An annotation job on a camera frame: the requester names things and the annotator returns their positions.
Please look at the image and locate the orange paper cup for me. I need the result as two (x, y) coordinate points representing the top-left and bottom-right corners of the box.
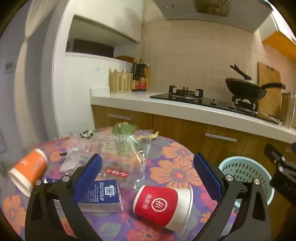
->
(9, 149), (48, 197)

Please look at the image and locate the blue white carton box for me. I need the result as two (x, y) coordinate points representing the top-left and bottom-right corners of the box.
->
(43, 177), (125, 213)

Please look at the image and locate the red paper cup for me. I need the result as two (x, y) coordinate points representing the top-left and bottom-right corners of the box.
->
(132, 185), (194, 233)

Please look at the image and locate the clear plastic food bag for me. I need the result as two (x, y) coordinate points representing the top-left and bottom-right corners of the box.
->
(80, 122), (159, 190)

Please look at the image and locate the light blue trash basket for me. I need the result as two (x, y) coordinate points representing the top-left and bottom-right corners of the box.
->
(219, 156), (275, 205)

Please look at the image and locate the wooden kitchen cabinet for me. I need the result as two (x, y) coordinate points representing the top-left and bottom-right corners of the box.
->
(91, 105), (296, 239)

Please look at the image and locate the wooden cutting board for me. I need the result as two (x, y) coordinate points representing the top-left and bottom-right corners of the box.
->
(257, 62), (281, 118)

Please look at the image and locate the small clear plastic wrapper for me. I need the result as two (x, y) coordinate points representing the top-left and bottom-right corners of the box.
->
(59, 133), (89, 175)

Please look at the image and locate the glass jar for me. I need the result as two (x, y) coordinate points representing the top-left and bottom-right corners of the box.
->
(280, 92), (295, 128)

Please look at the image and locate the black gas stove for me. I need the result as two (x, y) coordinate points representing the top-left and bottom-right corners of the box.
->
(150, 85), (281, 125)

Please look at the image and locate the black frying pan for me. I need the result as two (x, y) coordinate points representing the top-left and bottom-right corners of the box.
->
(225, 65), (286, 102)

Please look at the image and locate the beige utensil basket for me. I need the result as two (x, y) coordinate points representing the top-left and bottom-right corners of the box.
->
(109, 69), (133, 93)

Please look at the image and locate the range hood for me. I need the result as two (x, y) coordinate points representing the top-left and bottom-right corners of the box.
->
(154, 0), (273, 33)

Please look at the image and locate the dark soy sauce bottle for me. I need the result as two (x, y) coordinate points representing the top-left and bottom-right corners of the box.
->
(137, 59), (148, 91)

